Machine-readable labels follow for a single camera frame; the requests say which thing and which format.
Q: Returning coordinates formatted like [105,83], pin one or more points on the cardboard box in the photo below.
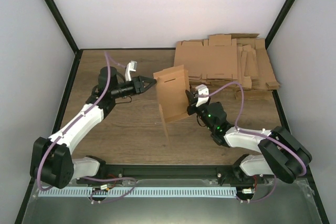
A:
[171,84]

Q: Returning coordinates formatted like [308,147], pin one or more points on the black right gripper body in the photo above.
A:
[190,110]

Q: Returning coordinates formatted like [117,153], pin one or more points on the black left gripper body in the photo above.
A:
[135,82]

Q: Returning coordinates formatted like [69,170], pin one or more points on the light blue slotted cable duct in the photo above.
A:
[144,192]

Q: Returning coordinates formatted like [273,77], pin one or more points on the stack of flat cardboard blanks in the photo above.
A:
[223,58]

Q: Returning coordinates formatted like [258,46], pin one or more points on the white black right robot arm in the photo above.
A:
[279,152]

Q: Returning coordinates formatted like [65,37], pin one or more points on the grey metal front plate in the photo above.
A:
[275,202]

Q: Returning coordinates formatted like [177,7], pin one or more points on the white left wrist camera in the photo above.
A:
[130,67]

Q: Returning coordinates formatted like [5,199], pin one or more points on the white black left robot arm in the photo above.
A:
[52,162]

